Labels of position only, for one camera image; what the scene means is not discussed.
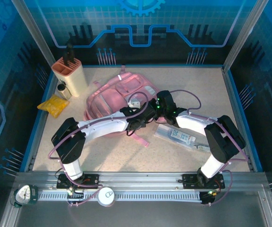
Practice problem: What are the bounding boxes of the clear plastic stationery pouch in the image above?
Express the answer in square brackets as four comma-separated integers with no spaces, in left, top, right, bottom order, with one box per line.
[154,124,197,150]

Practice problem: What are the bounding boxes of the pink student backpack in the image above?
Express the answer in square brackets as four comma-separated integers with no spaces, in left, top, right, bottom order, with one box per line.
[83,65,160,148]

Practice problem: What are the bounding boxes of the small clear plastic bottle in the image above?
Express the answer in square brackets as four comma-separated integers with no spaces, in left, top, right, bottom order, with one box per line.
[192,143,210,152]

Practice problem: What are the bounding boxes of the aluminium front beam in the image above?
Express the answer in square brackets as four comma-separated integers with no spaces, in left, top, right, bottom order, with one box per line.
[15,171,268,191]

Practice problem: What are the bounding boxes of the beige knife block pink rim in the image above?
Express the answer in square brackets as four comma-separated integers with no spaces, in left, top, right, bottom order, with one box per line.
[51,58,89,97]

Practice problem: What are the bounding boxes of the small bottle black cap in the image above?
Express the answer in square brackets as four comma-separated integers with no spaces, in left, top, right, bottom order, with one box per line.
[57,83,72,100]

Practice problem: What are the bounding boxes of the yellow snack packet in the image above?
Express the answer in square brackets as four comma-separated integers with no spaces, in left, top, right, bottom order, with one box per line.
[36,95,70,119]

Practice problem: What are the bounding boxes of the green round dial gauge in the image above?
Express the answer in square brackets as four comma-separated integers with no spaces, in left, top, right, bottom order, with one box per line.
[12,184,39,209]

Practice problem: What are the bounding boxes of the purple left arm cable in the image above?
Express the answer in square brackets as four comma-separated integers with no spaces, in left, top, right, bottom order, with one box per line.
[48,91,151,208]

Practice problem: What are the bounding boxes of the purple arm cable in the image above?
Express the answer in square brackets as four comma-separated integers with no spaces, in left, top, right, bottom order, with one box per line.
[48,91,151,208]
[166,89,249,207]

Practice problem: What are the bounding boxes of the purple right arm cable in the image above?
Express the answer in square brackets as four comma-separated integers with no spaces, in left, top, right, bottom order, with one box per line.
[166,89,249,207]

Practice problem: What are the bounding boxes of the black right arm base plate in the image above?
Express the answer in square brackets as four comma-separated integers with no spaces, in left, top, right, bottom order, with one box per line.
[182,174,226,190]

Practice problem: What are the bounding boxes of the slotted grey cable duct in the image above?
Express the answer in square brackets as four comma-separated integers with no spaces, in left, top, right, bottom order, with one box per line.
[38,191,203,202]

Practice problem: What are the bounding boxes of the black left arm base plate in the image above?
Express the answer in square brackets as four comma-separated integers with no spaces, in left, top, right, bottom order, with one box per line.
[56,174,100,190]

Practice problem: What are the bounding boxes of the black utensil handles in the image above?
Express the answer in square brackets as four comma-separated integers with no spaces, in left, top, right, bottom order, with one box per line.
[64,44,77,66]

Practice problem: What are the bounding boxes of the aluminium frame post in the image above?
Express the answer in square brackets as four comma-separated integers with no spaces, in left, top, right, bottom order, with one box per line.
[222,0,270,71]
[10,0,56,69]

